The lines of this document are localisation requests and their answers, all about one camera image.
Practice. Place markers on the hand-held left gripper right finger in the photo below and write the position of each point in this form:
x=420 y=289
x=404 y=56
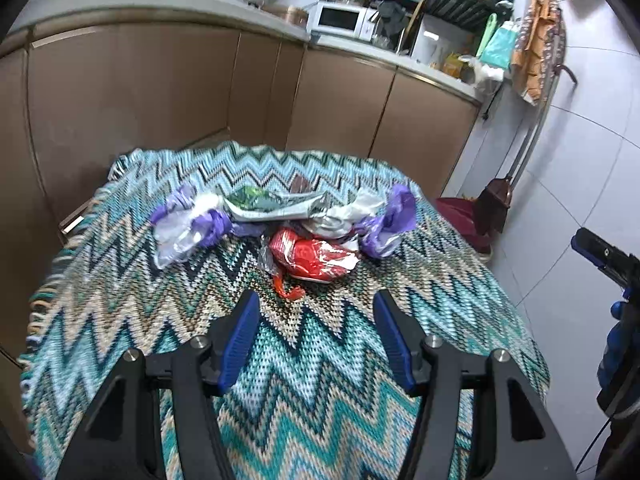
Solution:
x=395 y=340

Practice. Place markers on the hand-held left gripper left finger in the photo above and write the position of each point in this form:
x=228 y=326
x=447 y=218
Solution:
x=240 y=335

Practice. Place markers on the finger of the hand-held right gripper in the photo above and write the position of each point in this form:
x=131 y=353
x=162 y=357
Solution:
x=607 y=255

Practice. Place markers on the red foil wrapper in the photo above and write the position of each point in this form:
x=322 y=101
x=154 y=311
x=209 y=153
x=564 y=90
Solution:
x=305 y=255

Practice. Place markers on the purple plastic wrapper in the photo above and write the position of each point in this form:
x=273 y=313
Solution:
x=212 y=225
x=395 y=215

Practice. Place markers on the silver green foil wrapper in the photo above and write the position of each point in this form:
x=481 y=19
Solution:
x=270 y=205

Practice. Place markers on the person's right hand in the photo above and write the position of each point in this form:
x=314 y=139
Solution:
x=622 y=355

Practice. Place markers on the zigzag knitted cloth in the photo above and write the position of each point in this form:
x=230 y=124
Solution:
x=310 y=360

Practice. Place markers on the orange patterned apron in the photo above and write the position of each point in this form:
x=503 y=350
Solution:
x=537 y=35

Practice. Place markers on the teal bag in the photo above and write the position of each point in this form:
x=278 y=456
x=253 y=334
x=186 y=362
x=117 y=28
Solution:
x=497 y=45

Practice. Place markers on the yellow packet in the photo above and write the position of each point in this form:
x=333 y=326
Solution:
x=452 y=66

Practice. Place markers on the brown kitchen cabinet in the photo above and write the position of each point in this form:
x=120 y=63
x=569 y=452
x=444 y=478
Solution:
x=150 y=100

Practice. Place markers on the white jug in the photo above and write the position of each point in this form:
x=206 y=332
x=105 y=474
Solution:
x=430 y=46

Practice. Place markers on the white microwave oven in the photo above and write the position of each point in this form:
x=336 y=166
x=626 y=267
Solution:
x=340 y=20

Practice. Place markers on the white countertop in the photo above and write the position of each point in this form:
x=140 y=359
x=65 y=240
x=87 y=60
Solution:
x=165 y=0

